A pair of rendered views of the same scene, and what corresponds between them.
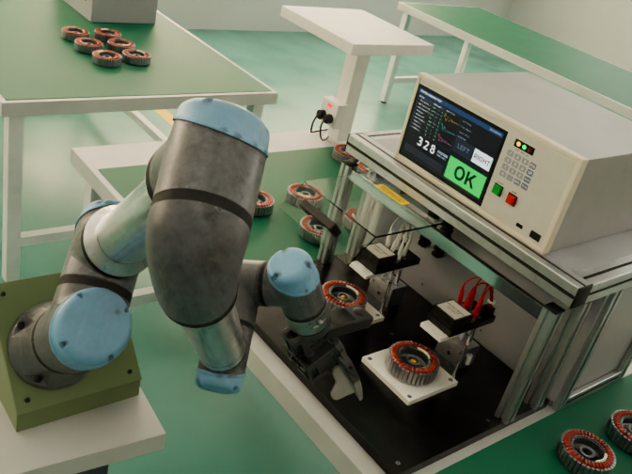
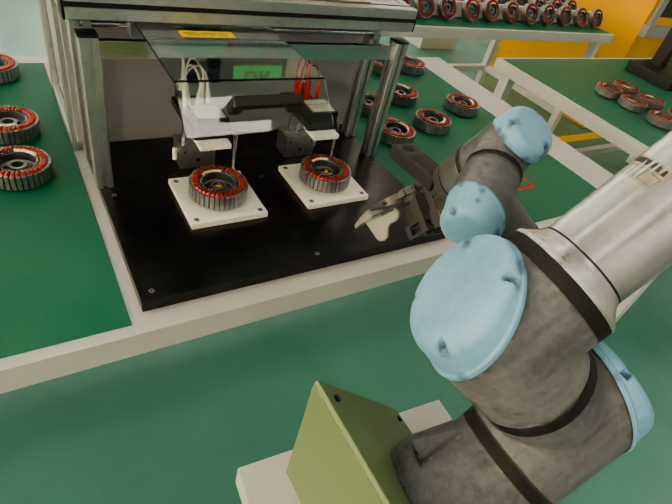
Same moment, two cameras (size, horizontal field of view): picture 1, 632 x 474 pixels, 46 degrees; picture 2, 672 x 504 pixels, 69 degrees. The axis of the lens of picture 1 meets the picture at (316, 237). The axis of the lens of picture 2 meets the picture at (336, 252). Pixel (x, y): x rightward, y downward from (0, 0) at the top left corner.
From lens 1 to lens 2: 1.37 m
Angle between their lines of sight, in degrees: 69
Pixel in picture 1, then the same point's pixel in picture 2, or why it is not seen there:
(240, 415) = (37, 419)
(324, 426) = (393, 263)
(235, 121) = not seen: outside the picture
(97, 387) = not seen: hidden behind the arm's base
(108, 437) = not seen: hidden behind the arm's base
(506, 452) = (395, 168)
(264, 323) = (246, 269)
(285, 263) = (535, 131)
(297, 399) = (360, 274)
